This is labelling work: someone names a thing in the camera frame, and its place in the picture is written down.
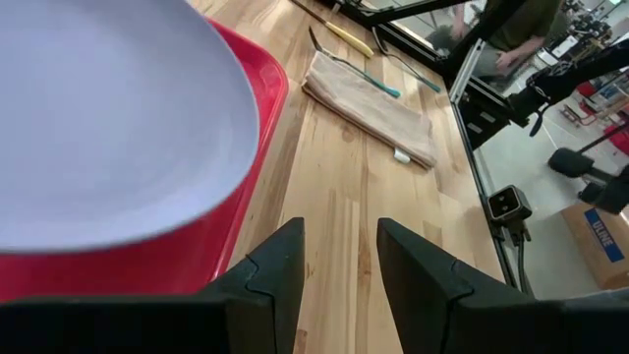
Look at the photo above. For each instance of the black control box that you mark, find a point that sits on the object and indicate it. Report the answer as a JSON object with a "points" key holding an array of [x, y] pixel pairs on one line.
{"points": [[484, 123]]}

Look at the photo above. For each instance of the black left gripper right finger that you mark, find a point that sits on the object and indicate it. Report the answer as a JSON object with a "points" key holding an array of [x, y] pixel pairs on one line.
{"points": [[467, 324]]}

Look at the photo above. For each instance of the lavender plate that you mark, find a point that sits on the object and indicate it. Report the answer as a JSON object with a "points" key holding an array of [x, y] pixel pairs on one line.
{"points": [[123, 123]]}

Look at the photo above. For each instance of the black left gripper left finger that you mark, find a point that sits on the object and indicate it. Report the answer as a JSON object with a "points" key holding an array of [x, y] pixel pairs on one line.
{"points": [[147, 329]]}

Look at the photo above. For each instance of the cardboard box with blue label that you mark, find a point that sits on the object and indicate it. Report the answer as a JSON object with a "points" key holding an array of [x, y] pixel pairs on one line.
{"points": [[604, 275]]}

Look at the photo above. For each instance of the beige napkin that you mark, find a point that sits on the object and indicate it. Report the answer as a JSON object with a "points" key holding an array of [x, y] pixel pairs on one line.
{"points": [[368, 105]]}

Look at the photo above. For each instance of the black aluminium table frame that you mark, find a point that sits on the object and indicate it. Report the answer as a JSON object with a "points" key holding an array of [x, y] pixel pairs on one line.
{"points": [[472, 46]]}

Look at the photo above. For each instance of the black neighbouring robot arm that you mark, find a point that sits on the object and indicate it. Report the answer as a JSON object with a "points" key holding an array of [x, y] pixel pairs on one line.
{"points": [[570, 162], [555, 83]]}

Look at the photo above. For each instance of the red plastic tray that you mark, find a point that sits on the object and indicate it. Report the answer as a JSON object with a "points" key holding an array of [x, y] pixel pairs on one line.
{"points": [[221, 221]]}

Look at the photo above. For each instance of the person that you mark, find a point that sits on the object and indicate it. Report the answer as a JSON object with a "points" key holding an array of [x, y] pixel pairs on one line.
{"points": [[521, 29]]}

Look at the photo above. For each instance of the black table-level camera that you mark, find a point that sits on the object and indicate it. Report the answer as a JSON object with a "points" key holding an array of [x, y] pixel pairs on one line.
{"points": [[508, 202]]}

